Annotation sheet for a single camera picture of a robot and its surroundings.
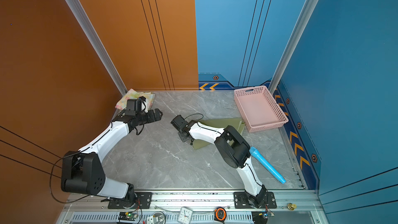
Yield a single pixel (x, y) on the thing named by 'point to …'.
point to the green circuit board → (129, 216)
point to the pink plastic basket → (258, 110)
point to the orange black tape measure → (220, 214)
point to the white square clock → (185, 215)
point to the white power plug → (152, 220)
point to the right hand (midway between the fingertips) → (188, 133)
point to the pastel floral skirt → (131, 94)
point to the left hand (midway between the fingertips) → (156, 112)
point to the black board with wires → (261, 217)
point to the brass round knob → (291, 206)
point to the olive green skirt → (237, 123)
